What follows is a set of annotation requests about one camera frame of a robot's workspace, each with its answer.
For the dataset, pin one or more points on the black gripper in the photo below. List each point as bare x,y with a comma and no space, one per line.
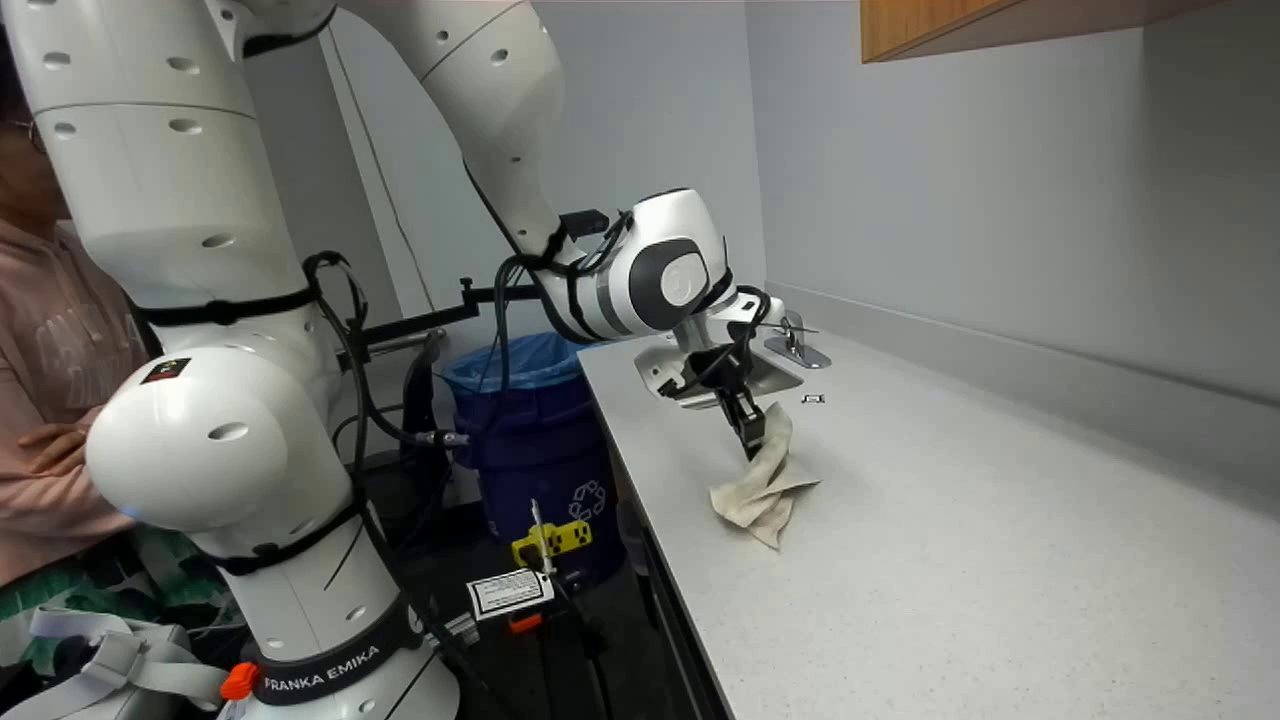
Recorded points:
725,372

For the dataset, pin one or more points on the white cloth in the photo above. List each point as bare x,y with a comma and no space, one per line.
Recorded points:
761,498

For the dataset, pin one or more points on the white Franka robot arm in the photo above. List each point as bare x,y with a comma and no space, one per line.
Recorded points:
213,441

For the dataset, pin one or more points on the chrome faucet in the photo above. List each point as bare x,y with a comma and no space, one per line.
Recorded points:
805,350

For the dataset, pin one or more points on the stainless steel sink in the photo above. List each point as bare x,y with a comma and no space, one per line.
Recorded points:
666,379

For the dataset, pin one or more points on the blue recycling bin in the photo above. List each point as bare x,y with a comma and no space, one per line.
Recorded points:
547,482

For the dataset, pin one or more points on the yellow clamp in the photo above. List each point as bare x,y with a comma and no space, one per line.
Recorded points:
549,541

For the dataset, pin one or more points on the blue plastic bin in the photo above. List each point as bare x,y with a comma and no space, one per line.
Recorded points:
522,366

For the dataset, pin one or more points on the white label tag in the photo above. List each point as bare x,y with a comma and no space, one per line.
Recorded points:
511,595

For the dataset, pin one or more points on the orange base button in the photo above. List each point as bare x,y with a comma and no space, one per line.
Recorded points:
238,682

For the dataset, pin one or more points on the green patterned fabric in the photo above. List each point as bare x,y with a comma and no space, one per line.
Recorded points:
133,575

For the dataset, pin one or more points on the person in pink sweater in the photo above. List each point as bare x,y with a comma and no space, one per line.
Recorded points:
53,362

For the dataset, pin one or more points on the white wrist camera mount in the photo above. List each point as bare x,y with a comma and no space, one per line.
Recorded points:
748,312

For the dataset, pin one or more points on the black stand post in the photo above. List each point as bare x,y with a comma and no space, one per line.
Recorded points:
426,441

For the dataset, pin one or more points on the wooden wall cabinet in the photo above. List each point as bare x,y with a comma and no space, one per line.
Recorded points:
934,27

